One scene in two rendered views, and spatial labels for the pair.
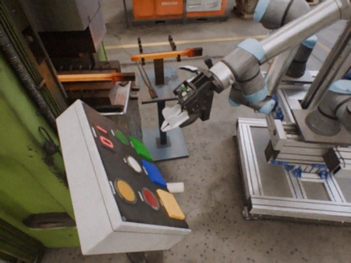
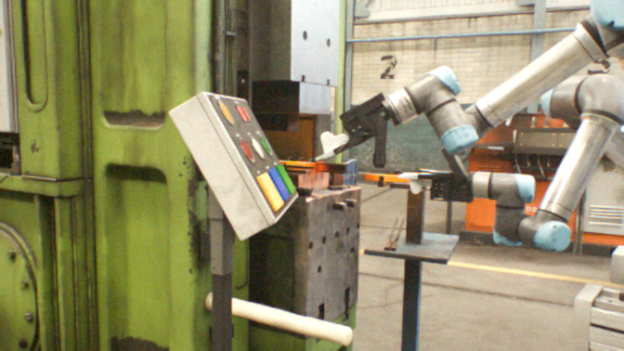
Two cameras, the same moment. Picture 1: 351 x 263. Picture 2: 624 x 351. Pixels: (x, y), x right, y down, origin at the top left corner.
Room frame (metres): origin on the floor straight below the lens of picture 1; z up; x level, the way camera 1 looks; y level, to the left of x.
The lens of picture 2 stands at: (-0.56, -0.60, 1.15)
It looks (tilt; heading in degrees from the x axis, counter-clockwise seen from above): 7 degrees down; 33
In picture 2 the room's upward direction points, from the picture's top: 1 degrees clockwise
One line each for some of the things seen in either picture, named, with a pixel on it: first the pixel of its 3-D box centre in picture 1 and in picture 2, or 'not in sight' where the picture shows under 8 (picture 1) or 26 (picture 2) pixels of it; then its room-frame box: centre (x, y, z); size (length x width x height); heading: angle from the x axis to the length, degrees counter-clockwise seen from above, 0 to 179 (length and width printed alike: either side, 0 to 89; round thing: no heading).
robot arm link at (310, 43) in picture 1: (302, 45); not in sight; (1.20, -0.75, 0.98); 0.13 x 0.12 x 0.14; 51
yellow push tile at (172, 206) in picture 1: (169, 205); (268, 192); (0.22, 0.01, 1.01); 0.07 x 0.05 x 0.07; 28
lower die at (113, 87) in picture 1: (68, 88); (263, 175); (0.79, 0.49, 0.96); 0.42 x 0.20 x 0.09; 93
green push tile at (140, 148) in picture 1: (140, 150); (283, 180); (0.40, 0.11, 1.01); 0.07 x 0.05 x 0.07; 28
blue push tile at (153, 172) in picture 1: (153, 175); (277, 186); (0.31, 0.06, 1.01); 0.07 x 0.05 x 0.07; 28
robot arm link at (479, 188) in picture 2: not in sight; (481, 185); (0.86, -0.24, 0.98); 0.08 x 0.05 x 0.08; 3
